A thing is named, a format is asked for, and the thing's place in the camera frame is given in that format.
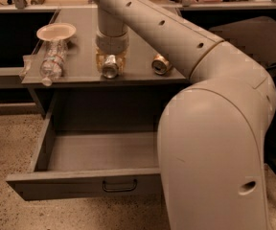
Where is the black office chair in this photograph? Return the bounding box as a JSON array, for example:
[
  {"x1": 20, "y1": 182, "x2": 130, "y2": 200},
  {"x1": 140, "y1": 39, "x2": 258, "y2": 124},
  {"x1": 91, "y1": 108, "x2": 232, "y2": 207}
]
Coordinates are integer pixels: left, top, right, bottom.
[{"x1": 210, "y1": 16, "x2": 276, "y2": 174}]

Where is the clear plastic water bottle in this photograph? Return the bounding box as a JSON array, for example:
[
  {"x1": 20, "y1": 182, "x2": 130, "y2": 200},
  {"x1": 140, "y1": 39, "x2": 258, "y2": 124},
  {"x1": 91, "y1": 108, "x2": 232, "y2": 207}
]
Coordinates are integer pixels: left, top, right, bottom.
[{"x1": 40, "y1": 39, "x2": 68, "y2": 86}]

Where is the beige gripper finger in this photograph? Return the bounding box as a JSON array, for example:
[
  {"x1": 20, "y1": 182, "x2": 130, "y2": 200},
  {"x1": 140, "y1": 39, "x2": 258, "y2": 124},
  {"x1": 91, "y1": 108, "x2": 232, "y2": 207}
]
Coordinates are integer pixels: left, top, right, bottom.
[
  {"x1": 117, "y1": 56, "x2": 126, "y2": 74},
  {"x1": 96, "y1": 50, "x2": 104, "y2": 72}
]

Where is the silver blue redbull can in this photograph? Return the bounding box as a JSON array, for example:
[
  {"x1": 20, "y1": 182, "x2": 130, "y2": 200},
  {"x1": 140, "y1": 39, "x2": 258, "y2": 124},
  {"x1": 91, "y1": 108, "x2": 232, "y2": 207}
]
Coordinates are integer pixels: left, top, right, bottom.
[{"x1": 102, "y1": 55, "x2": 119, "y2": 79}]

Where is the white paper bowl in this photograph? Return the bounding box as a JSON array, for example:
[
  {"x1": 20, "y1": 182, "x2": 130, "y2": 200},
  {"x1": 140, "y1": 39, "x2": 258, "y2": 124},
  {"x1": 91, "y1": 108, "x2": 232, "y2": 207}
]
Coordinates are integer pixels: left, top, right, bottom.
[{"x1": 36, "y1": 23, "x2": 77, "y2": 41}]

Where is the open grey top drawer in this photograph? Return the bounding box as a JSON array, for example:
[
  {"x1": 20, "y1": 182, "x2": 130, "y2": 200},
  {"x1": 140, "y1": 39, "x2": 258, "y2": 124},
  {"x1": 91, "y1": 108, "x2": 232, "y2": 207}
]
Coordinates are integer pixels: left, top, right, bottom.
[{"x1": 6, "y1": 90, "x2": 163, "y2": 202}]

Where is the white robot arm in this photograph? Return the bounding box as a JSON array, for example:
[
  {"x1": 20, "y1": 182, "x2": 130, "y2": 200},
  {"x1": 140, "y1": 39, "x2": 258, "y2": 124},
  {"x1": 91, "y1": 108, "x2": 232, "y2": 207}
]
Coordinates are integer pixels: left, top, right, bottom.
[{"x1": 93, "y1": 0, "x2": 276, "y2": 230}]

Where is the crushed gold soda can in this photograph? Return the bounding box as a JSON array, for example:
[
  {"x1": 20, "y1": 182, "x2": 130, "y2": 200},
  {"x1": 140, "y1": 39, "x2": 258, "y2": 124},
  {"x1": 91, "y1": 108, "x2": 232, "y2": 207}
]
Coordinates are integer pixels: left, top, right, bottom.
[{"x1": 151, "y1": 54, "x2": 172, "y2": 75}]

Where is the black drawer handle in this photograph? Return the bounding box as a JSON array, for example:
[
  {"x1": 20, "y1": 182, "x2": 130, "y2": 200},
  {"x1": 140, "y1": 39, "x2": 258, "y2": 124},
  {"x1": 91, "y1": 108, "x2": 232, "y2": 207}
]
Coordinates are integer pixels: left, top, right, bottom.
[{"x1": 102, "y1": 179, "x2": 138, "y2": 193}]

